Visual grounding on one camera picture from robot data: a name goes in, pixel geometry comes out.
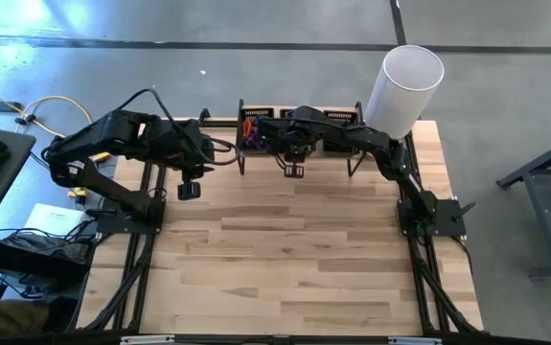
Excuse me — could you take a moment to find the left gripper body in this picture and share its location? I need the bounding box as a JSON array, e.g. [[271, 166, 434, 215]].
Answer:
[[159, 118, 217, 186]]

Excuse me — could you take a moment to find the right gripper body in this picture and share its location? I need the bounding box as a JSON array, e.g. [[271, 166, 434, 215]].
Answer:
[[257, 105, 317, 165]]

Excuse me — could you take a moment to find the black side desk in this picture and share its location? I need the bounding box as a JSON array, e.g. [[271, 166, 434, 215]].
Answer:
[[0, 123, 37, 250]]

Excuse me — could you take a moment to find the wooden shelf with black legs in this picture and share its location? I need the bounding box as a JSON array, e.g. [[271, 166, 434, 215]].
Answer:
[[234, 98, 369, 178]]

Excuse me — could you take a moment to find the white shade table lamp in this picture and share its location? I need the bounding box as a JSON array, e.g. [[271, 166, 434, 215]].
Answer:
[[363, 44, 446, 141]]

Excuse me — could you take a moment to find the person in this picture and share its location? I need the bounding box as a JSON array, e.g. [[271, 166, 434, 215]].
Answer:
[[0, 296, 80, 340]]

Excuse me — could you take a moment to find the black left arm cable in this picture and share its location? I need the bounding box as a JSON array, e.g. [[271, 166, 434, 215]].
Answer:
[[114, 87, 241, 168]]

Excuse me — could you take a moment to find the black aluminium rig frame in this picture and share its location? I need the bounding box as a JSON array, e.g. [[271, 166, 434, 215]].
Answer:
[[78, 108, 485, 336]]

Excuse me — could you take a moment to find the yellow extension cable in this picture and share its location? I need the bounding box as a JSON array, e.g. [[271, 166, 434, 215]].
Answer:
[[0, 80, 113, 200]]

